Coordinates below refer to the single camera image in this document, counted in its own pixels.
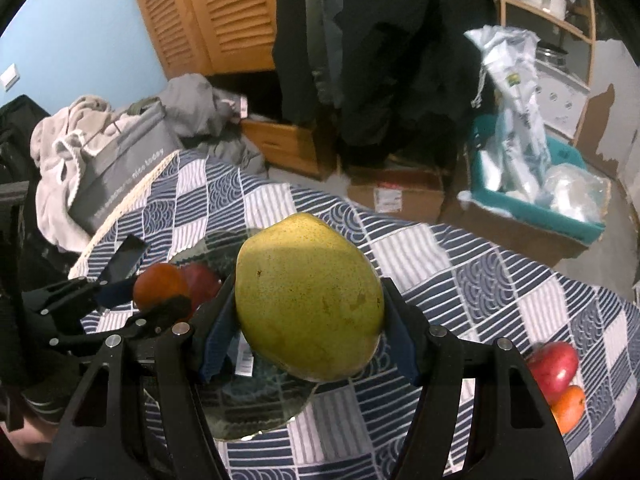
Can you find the grey tote bag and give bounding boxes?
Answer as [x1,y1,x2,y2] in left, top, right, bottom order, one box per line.
[70,101,181,234]

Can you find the beige clothing pile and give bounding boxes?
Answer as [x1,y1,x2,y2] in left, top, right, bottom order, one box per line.
[30,96,140,252]

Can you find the brown cardboard box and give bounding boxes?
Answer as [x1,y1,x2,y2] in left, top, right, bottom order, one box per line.
[346,158,588,266]

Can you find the clear plastic bag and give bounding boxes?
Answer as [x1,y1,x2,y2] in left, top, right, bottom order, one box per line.
[539,162,611,223]

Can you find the wooden drawer box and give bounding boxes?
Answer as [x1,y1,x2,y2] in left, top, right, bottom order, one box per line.
[240,119,336,180]

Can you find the person's left hand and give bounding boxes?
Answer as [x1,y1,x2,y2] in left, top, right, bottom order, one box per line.
[1,414,58,462]

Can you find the dark glass bowl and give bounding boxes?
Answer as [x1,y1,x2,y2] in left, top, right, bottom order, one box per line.
[169,231,318,441]

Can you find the large orange fruit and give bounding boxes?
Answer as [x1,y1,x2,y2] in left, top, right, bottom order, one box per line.
[551,385,586,434]

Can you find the orange in bowl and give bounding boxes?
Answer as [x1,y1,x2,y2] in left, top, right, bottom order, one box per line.
[132,262,191,312]

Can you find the wooden shelf rack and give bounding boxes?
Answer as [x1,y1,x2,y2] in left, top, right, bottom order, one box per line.
[495,0,597,84]

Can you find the blue white patterned bedspread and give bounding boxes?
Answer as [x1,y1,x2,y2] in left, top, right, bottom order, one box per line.
[67,148,640,480]

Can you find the grey clothing pile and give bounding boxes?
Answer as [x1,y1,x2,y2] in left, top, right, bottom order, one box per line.
[156,74,267,177]

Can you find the teal plastic bin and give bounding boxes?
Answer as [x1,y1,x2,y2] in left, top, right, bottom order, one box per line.
[468,115,605,246]

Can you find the red apple in bowl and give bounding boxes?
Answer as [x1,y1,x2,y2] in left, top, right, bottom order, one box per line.
[180,262,222,311]

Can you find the red apple on bed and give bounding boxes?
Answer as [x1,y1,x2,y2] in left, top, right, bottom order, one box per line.
[526,341,579,404]

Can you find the black hanging coat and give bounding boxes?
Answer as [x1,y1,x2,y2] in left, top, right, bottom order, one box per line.
[272,0,497,167]

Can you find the large green pomelo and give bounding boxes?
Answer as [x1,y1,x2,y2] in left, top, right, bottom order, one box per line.
[234,214,384,382]

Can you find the wooden louvered wardrobe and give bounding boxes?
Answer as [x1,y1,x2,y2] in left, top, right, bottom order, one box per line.
[137,0,277,78]

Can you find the white patterned cabinet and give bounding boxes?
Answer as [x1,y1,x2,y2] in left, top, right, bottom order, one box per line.
[536,60,590,140]

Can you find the white printed plastic bag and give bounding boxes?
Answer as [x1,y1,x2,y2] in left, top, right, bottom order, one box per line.
[464,25,551,200]

